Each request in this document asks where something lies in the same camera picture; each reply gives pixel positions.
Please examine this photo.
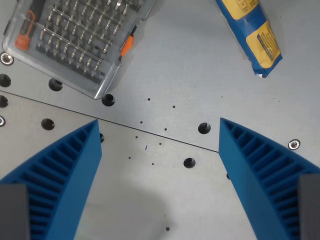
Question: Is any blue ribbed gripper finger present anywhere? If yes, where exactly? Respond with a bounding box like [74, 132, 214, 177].
[0, 119, 103, 240]
[218, 117, 320, 240]

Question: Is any blue and yellow snack bag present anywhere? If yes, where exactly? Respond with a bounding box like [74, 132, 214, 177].
[215, 0, 284, 78]

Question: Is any clear screwdriver bit set case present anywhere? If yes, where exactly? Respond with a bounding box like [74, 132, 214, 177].
[1, 0, 158, 100]

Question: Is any orange case latch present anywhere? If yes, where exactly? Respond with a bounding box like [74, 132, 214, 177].
[120, 34, 136, 57]

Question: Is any orange and black screwdriver handle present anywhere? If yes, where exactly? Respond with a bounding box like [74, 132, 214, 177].
[14, 9, 43, 52]

